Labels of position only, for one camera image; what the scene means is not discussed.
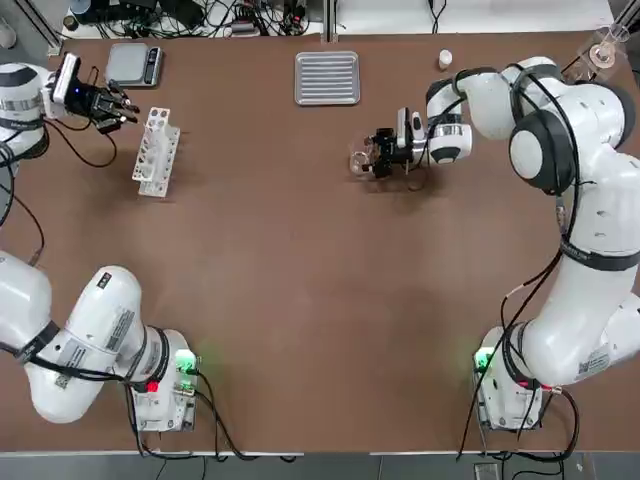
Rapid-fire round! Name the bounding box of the white test tube rack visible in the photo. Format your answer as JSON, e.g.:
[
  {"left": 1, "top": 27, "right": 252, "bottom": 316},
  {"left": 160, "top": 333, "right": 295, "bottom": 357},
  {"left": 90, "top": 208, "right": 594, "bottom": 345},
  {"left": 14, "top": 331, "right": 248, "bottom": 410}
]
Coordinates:
[{"left": 131, "top": 105, "right": 181, "bottom": 199}]

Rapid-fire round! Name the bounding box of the aluminium camera mast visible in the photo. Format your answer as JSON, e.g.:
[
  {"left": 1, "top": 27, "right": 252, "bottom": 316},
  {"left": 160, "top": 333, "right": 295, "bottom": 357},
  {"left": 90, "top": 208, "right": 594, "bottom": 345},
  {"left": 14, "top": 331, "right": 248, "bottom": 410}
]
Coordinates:
[{"left": 322, "top": 0, "right": 337, "bottom": 44}]

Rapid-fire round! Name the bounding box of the black left base cable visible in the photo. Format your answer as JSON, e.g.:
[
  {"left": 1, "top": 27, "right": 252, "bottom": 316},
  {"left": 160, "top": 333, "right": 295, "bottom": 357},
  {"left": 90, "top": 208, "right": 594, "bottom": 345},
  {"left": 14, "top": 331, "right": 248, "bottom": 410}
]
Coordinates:
[{"left": 134, "top": 369, "right": 301, "bottom": 461}]

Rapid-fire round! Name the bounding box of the round glass dish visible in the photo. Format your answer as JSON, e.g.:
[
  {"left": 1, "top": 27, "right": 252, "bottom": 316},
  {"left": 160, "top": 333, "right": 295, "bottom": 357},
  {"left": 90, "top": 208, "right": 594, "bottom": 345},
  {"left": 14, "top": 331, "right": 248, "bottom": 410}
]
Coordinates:
[{"left": 589, "top": 42, "right": 621, "bottom": 69}]

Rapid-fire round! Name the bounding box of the clear glass beaker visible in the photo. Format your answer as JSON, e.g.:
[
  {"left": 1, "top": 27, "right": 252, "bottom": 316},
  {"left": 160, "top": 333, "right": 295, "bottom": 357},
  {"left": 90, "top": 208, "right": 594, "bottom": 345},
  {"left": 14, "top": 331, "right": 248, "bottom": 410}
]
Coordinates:
[{"left": 347, "top": 142, "right": 376, "bottom": 176}]

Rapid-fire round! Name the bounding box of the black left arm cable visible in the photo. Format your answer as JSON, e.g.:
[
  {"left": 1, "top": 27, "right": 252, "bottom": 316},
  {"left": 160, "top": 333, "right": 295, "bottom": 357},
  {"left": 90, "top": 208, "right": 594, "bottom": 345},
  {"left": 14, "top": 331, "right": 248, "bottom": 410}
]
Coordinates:
[{"left": 0, "top": 117, "right": 119, "bottom": 264}]

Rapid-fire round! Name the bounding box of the silver ribbed metal tray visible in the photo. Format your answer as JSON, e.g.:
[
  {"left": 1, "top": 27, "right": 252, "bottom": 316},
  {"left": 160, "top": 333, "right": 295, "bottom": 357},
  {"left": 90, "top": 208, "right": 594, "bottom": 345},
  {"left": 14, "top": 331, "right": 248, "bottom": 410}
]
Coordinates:
[{"left": 293, "top": 50, "right": 361, "bottom": 107}]

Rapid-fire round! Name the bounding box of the silver digital scale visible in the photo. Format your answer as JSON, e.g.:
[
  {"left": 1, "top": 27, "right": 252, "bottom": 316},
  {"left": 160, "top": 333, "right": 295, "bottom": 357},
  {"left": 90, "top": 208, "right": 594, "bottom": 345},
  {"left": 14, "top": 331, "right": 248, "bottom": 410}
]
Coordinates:
[{"left": 105, "top": 42, "right": 165, "bottom": 90}]

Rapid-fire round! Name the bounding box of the black right base cable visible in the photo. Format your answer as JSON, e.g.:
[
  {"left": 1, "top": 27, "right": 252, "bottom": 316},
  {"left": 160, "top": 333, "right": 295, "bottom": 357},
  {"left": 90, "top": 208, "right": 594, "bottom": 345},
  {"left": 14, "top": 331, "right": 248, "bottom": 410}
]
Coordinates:
[{"left": 457, "top": 384, "right": 581, "bottom": 461}]

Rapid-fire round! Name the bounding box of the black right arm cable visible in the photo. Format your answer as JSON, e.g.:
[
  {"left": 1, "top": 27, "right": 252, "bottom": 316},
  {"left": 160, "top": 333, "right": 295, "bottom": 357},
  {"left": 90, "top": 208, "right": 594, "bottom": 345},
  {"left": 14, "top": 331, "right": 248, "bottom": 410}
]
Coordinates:
[{"left": 501, "top": 69, "right": 584, "bottom": 401}]

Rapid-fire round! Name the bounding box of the black base cable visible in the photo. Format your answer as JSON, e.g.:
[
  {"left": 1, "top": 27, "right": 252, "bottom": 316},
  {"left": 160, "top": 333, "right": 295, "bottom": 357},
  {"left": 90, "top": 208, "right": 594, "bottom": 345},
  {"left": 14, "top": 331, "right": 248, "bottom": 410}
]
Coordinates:
[
  {"left": 134, "top": 369, "right": 301, "bottom": 461},
  {"left": 457, "top": 384, "right": 581, "bottom": 461}
]

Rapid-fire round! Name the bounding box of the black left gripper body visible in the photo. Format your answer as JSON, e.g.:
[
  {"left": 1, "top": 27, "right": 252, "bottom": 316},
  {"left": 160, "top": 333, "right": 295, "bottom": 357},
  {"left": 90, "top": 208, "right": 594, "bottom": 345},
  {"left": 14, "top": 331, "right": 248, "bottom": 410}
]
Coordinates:
[{"left": 63, "top": 82, "right": 111, "bottom": 125}]

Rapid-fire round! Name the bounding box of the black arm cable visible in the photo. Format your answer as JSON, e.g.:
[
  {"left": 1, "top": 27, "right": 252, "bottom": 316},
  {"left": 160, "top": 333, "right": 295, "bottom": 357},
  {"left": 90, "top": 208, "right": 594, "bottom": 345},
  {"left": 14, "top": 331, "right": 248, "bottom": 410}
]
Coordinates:
[
  {"left": 501, "top": 69, "right": 584, "bottom": 401},
  {"left": 0, "top": 117, "right": 119, "bottom": 264}
]

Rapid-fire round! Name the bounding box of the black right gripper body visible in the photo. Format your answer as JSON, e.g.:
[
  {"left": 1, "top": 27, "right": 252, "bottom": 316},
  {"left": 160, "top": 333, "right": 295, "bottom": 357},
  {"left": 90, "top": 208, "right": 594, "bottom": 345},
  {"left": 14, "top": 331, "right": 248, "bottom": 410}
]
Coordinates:
[{"left": 384, "top": 128, "right": 414, "bottom": 179}]

